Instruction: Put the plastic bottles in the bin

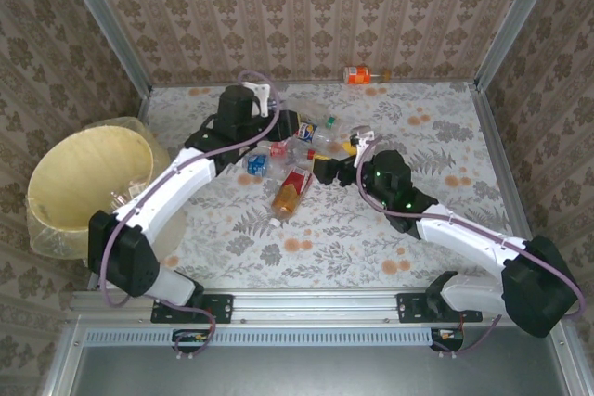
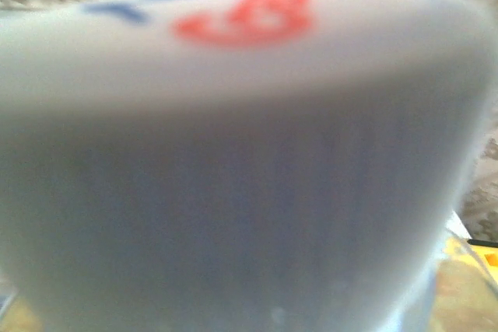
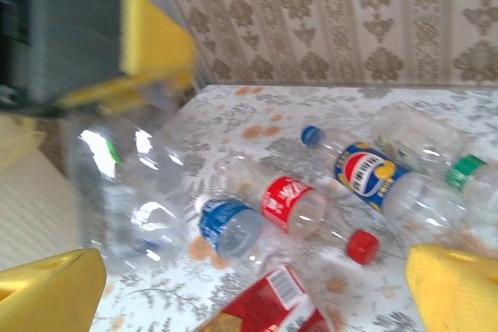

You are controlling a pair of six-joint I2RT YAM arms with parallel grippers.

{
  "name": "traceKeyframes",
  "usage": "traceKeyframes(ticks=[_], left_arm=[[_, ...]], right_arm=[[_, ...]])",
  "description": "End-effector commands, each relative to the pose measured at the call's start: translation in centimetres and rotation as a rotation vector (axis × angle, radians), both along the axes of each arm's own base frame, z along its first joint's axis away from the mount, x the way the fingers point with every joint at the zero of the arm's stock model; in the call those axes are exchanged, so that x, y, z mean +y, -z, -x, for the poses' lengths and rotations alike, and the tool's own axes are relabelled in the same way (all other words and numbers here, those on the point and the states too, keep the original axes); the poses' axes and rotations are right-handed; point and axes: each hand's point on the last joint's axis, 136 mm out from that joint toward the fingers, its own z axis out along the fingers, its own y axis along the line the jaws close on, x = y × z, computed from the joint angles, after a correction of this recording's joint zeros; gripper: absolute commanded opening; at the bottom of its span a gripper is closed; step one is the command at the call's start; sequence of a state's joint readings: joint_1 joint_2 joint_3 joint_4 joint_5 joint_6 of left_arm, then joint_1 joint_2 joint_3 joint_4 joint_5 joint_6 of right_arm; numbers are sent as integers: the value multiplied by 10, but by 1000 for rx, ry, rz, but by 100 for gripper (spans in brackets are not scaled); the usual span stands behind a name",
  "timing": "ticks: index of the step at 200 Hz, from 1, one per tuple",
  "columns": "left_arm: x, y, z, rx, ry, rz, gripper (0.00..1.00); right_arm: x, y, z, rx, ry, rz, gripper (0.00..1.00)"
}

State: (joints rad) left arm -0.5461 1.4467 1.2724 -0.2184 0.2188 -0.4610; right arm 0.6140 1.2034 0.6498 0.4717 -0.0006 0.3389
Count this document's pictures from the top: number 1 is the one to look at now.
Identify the Pepsi label plastic bottle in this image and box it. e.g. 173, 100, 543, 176
296, 120, 347, 147

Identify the clear bottle green cap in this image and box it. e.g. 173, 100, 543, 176
299, 104, 339, 131

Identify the blue label bottle white cap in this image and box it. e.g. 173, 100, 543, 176
241, 152, 289, 179

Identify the red label cola bottle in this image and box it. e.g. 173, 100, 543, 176
259, 138, 316, 165

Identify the brown tea bottle red label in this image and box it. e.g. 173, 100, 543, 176
270, 166, 313, 229

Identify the clear tall water bottle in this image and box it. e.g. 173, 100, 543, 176
109, 181, 143, 207

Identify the cream round bin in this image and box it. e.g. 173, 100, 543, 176
26, 129, 155, 233

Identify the yellow trash bin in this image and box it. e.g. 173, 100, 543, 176
22, 116, 187, 268

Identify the orange label plastic bottle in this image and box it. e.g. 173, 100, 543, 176
342, 64, 392, 86

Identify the grey metal shelf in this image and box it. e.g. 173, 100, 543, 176
39, 316, 594, 396

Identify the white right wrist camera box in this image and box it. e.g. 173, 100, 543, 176
348, 124, 375, 147

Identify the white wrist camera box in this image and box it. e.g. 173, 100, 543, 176
348, 124, 375, 147
239, 81, 273, 118

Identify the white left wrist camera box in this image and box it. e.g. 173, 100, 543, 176
239, 81, 273, 118

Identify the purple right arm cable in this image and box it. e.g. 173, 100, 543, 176
355, 135, 587, 360

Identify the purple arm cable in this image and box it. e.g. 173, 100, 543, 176
355, 135, 587, 360
99, 70, 282, 363

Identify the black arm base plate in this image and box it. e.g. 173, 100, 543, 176
150, 292, 234, 325
396, 292, 484, 325

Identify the aluminium frame post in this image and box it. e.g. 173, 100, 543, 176
472, 0, 567, 91
53, 0, 154, 98

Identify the slotted grey cable duct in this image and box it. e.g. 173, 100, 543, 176
84, 326, 438, 347

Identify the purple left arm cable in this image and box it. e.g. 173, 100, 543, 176
99, 70, 282, 363

